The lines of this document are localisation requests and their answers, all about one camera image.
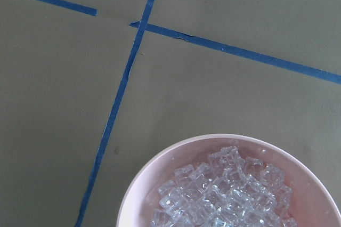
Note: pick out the clear ice cube pile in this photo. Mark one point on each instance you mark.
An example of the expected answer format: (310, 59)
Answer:
(226, 190)

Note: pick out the pink bowl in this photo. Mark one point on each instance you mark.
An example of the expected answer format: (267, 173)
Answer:
(311, 203)

